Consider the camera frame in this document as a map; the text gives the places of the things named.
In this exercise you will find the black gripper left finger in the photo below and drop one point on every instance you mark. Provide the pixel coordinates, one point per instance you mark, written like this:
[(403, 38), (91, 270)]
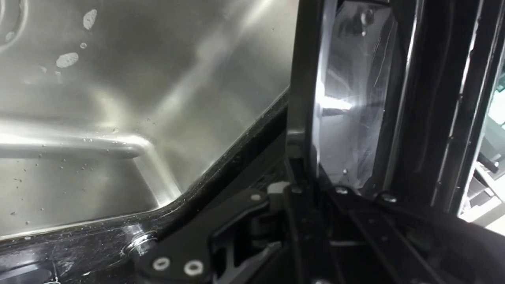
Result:
[(211, 241)]

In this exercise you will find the black rectangular plastic dish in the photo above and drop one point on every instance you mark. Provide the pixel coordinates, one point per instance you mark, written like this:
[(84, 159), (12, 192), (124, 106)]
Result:
[(353, 95)]

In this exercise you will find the stainless steel sink basin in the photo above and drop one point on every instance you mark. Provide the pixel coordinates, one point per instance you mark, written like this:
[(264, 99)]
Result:
[(132, 79)]

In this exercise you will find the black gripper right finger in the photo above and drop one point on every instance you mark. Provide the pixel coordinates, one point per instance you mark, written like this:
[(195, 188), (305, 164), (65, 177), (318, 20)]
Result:
[(420, 246)]

